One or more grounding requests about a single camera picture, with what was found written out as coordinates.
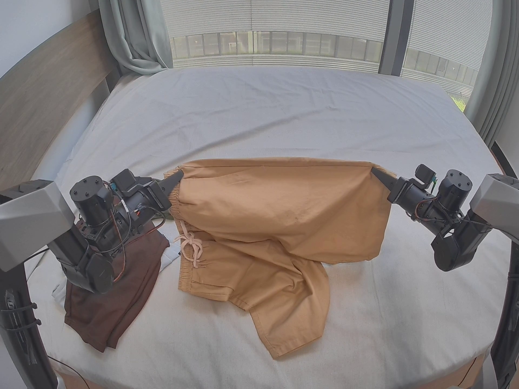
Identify window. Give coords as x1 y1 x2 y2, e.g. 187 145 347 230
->
155 0 494 96

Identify black cable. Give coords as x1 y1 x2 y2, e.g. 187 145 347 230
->
458 355 487 389
46 354 88 389

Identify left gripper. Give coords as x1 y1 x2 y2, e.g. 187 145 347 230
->
122 180 173 218

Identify brown shorts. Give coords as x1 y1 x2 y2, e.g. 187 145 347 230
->
64 233 170 353

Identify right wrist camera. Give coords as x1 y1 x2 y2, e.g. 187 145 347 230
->
414 164 438 189

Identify pale grey garment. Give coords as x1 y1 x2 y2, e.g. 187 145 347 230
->
51 243 182 301

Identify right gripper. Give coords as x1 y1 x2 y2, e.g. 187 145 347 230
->
387 176 437 214

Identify bed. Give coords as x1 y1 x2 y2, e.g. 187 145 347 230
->
0 8 519 389

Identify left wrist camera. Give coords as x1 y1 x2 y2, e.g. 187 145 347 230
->
110 169 142 198

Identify grey-green curtain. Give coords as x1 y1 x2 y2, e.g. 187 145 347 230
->
94 0 175 76
462 0 519 149

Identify tan shorts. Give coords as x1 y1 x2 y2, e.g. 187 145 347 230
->
163 157 396 360

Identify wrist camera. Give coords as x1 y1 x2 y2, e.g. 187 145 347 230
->
110 169 142 198
414 164 438 189

